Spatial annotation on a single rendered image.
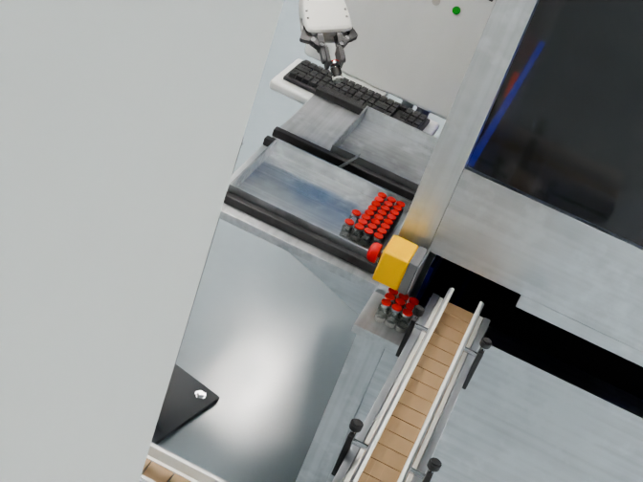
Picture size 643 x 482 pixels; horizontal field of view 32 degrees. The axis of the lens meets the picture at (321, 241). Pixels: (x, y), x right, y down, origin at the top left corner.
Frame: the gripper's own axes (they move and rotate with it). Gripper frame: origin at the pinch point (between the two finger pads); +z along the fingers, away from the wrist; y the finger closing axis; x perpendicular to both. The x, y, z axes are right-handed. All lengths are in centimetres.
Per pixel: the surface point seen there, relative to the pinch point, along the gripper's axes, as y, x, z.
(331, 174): -3.5, -30.4, 11.7
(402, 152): -26, -43, 1
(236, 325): 6, -132, 10
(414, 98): -43, -70, -30
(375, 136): -20.7, -44.6, -5.0
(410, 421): 4, 12, 80
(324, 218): 2.1, -22.5, 25.9
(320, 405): -12, -120, 42
